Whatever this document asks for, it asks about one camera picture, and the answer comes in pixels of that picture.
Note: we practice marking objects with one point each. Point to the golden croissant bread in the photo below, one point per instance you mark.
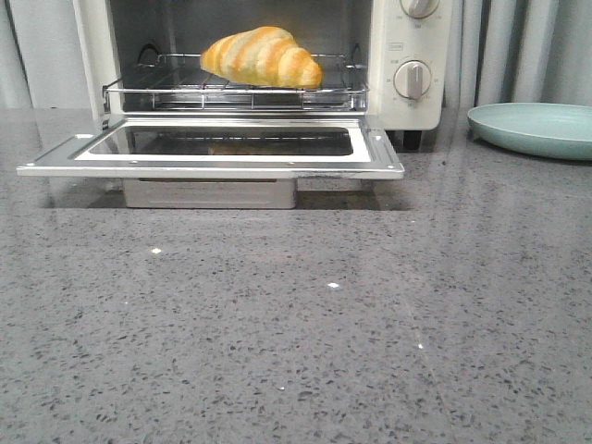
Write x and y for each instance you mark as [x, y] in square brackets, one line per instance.
[266, 56]

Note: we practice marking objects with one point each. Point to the glass oven door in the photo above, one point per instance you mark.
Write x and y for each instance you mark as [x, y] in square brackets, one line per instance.
[224, 148]

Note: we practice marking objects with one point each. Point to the lower oven knob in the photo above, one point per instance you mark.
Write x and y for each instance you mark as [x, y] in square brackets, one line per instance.
[412, 79]

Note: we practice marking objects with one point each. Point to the oven knob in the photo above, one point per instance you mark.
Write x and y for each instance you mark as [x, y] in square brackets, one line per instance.
[412, 79]
[419, 9]

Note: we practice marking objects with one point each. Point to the white Toshiba toaster oven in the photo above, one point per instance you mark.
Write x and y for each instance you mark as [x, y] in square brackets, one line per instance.
[383, 59]

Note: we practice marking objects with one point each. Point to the upper oven knob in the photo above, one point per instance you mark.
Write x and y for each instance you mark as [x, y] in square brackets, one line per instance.
[419, 9]

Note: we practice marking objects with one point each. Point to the teal round plate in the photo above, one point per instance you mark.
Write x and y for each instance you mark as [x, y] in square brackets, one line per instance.
[540, 129]

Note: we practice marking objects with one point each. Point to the chrome oven wire rack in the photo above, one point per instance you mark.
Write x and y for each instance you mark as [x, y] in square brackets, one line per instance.
[176, 83]

